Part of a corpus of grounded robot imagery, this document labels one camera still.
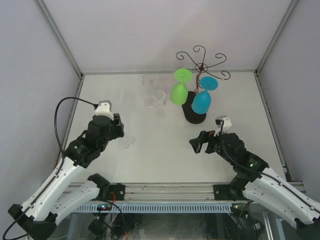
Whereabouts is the black camera cable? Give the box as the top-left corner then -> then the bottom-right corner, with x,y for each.
216,119 -> 320,211
1,97 -> 100,240

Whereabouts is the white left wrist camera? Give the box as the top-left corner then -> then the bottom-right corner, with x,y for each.
94,100 -> 114,120

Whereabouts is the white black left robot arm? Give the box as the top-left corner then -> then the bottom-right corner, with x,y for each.
8,113 -> 125,240

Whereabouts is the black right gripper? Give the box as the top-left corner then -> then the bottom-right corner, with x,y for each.
189,126 -> 236,166

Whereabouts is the aluminium mounting rail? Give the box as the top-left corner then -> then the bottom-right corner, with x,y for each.
59,181 -> 309,202

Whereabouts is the clear flute glass front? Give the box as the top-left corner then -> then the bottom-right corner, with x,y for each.
120,135 -> 136,149

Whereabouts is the black left camera cable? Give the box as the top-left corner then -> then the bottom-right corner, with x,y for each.
1,97 -> 100,240

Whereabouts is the metal wine glass rack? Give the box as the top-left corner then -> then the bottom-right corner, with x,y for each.
175,45 -> 231,125

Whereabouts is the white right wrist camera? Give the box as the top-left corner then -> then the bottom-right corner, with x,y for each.
214,115 -> 232,137

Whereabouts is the clear wine glass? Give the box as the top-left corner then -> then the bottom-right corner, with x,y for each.
154,90 -> 166,118

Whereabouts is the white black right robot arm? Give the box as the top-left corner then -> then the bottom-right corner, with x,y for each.
189,131 -> 320,240

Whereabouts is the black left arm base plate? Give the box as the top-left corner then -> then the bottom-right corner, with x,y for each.
96,183 -> 126,202

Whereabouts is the clear tall champagne flute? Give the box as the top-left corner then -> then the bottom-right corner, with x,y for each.
142,74 -> 154,108

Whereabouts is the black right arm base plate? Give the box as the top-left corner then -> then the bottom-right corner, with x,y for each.
213,184 -> 241,201

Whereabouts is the green plastic wine glass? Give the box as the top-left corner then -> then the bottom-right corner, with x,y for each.
170,68 -> 193,106

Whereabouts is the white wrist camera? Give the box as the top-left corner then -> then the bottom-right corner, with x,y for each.
214,115 -> 232,137
94,100 -> 114,120

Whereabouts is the blue plastic wine glass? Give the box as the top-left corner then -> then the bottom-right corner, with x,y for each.
191,76 -> 219,115

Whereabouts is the black right camera cable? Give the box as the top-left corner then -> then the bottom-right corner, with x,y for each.
216,119 -> 320,211

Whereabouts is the blue slotted cable duct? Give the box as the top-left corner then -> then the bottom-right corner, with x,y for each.
73,202 -> 232,214

